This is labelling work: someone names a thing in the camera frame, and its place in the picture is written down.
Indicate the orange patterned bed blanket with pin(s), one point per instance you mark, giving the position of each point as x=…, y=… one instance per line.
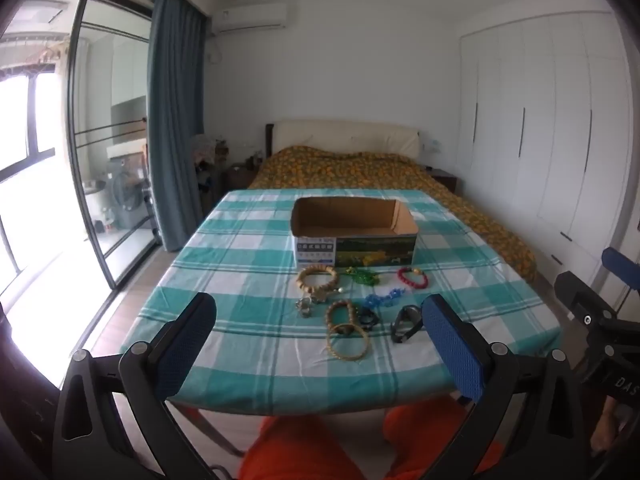
x=360, y=170

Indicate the white air conditioner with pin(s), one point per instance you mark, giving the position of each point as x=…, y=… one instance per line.
x=252, y=17

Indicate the dark wooden nightstand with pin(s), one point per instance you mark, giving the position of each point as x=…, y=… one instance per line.
x=240, y=177
x=445, y=179

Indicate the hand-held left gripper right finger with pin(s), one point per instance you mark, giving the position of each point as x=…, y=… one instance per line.
x=452, y=350

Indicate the person's right hand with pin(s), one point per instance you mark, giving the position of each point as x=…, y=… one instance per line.
x=602, y=435

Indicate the person's left leg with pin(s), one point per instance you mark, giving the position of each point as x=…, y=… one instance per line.
x=310, y=450

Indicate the black bangle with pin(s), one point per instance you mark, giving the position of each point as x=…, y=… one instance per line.
x=400, y=332

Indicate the blue curtain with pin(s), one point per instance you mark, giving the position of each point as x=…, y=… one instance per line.
x=175, y=135

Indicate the white wardrobe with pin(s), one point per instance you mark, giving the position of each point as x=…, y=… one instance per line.
x=550, y=110

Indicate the pile of clothes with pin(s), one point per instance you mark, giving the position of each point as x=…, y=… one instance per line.
x=205, y=152

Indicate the table leg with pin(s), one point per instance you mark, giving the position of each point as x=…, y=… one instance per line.
x=210, y=435

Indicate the teal plaid tablecloth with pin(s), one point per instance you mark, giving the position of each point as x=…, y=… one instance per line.
x=250, y=260

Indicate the cardboard box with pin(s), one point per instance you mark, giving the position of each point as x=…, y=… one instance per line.
x=350, y=252

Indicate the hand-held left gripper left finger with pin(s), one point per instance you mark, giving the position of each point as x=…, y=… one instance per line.
x=185, y=347

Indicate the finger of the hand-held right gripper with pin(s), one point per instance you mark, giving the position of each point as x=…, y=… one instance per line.
x=620, y=266
x=575, y=292

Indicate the cream padded headboard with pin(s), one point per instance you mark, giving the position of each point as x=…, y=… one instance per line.
x=345, y=132

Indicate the black framed sliding glass door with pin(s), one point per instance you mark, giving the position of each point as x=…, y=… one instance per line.
x=74, y=110

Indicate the person's right leg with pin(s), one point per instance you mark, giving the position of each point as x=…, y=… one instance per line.
x=430, y=430

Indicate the person's leg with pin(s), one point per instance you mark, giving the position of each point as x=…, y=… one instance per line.
x=310, y=450
x=430, y=430

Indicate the black framed window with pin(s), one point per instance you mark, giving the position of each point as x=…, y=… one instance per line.
x=30, y=120

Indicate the washing machine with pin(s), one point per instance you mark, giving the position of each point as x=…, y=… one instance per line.
x=125, y=190

